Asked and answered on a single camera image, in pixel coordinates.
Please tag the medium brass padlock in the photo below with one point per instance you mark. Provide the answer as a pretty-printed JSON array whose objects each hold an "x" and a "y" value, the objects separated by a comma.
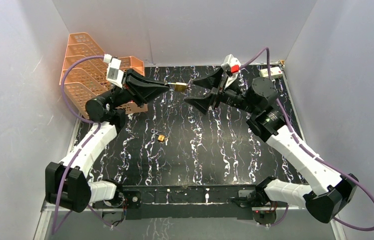
[{"x": 180, "y": 87}]

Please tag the small brass padlock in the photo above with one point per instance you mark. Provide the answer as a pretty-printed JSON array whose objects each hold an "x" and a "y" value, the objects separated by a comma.
[{"x": 159, "y": 135}]

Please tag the black aluminium base frame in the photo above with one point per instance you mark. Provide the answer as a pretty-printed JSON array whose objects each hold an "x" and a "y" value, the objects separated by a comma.
[{"x": 178, "y": 201}]

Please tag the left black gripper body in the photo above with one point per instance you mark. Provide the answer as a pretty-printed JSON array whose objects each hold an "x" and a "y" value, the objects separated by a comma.
[{"x": 131, "y": 87}]

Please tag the white green box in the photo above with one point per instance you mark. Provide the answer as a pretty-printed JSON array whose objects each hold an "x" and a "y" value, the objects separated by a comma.
[{"x": 275, "y": 72}]

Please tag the orange plastic file organizer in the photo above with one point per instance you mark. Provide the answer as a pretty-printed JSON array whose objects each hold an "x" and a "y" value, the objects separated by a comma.
[{"x": 87, "y": 79}]

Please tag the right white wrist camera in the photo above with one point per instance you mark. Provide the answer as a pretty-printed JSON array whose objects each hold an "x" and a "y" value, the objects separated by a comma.
[{"x": 231, "y": 67}]

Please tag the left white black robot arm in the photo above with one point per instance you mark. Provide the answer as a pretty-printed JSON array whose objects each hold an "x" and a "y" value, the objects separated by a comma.
[{"x": 66, "y": 182}]

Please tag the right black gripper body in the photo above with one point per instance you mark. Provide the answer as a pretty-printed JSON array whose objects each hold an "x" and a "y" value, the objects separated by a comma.
[{"x": 228, "y": 96}]

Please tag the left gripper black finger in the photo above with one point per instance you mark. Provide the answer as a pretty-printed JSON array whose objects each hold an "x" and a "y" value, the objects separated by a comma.
[
  {"x": 133, "y": 78},
  {"x": 144, "y": 92}
]

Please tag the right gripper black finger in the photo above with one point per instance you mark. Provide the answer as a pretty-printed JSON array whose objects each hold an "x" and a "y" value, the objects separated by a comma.
[
  {"x": 203, "y": 103},
  {"x": 213, "y": 80}
]

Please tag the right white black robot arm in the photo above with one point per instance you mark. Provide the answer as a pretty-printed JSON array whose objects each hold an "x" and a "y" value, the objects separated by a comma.
[{"x": 325, "y": 193}]

